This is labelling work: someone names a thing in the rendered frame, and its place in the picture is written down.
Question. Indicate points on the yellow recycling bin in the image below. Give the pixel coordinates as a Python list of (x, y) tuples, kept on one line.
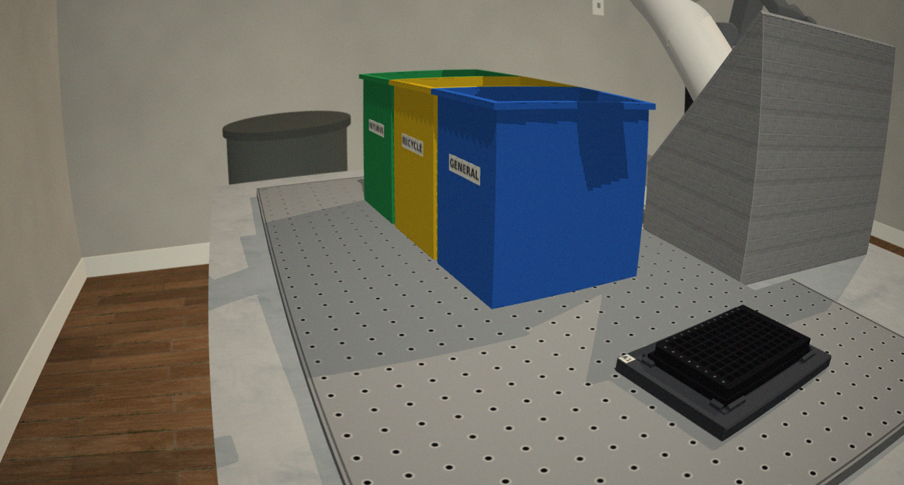
[(415, 150)]

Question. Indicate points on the green open-top bin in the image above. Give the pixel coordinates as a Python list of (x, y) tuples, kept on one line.
[(378, 121)]

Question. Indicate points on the blue bin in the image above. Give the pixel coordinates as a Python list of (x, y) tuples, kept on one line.
[(540, 195)]

